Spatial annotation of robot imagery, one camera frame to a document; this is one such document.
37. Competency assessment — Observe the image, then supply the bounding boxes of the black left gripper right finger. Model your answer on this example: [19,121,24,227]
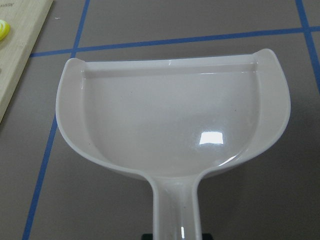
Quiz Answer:
[202,233,213,240]

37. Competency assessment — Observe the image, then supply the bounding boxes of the yellow toy lemon slices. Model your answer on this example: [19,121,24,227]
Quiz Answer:
[0,19,11,41]

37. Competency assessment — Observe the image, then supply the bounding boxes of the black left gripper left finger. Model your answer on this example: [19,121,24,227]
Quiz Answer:
[141,233,154,240]

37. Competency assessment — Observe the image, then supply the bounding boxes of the bamboo cutting board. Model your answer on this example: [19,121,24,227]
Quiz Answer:
[0,0,53,119]

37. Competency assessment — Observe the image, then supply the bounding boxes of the beige plastic dustpan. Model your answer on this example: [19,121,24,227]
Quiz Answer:
[55,49,291,240]

